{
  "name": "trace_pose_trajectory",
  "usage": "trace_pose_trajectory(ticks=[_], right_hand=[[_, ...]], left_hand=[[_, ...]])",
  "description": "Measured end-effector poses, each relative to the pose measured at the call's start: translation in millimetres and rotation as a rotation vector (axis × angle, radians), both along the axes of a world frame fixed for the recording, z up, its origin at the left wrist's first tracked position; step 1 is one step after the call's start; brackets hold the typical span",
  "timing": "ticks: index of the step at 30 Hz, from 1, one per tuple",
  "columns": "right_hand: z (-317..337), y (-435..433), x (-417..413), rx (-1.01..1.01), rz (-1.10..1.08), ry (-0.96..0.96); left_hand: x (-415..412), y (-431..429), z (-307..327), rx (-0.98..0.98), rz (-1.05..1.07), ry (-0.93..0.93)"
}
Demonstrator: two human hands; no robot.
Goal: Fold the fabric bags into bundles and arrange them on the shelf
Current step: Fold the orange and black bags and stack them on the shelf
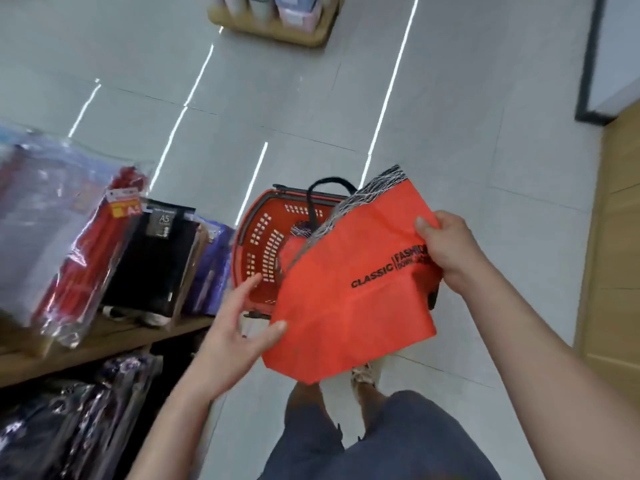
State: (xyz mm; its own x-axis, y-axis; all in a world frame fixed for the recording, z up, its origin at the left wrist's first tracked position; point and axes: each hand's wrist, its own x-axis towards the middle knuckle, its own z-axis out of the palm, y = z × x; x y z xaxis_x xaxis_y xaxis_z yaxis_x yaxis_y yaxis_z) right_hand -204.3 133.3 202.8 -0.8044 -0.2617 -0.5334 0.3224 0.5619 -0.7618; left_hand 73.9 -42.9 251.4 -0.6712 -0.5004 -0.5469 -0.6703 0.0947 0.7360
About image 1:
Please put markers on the person's right forearm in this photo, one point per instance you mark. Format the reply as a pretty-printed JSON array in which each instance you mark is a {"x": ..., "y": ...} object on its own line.
[{"x": 550, "y": 375}]

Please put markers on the red shopping basket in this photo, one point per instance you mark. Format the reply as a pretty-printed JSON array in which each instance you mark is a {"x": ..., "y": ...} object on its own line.
[{"x": 262, "y": 245}]

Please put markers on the white cabinet with dark edge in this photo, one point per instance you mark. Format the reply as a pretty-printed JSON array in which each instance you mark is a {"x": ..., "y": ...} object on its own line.
[{"x": 615, "y": 55}]

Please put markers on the person's left hand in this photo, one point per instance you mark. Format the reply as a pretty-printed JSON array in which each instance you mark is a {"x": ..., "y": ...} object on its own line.
[{"x": 230, "y": 355}]

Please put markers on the wooden panel cabinet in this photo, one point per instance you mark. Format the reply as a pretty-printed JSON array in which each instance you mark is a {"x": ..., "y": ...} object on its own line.
[{"x": 615, "y": 275}]

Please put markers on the person's right leg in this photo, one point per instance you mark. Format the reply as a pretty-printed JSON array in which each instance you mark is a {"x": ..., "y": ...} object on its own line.
[{"x": 420, "y": 440}]

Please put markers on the red wrapped goods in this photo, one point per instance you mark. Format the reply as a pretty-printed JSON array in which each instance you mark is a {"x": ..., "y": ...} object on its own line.
[{"x": 95, "y": 255}]

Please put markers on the person's right hand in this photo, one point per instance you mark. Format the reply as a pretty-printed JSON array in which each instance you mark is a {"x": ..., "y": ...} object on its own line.
[{"x": 455, "y": 250}]

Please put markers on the clear wrapped pack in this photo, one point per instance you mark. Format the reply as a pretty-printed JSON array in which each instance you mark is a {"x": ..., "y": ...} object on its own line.
[{"x": 45, "y": 225}]

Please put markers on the person's leg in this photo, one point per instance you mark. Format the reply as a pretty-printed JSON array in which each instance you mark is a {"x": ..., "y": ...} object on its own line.
[
  {"x": 300, "y": 435},
  {"x": 420, "y": 440}
]

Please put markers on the person's left leg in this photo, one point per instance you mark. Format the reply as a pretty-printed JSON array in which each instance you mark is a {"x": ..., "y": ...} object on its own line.
[{"x": 300, "y": 435}]

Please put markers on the person's right shoe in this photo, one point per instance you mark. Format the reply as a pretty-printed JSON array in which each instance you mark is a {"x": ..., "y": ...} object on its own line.
[{"x": 364, "y": 375}]

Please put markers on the red bag with black lettering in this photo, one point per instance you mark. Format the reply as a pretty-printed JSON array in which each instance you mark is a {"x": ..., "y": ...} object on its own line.
[{"x": 350, "y": 295}]

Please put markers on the black wrapped bags group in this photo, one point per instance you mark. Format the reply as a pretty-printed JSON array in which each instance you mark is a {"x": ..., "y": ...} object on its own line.
[{"x": 70, "y": 425}]

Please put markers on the black A5 notebook pack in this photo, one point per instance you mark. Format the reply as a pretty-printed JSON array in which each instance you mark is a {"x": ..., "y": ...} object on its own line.
[{"x": 155, "y": 265}]

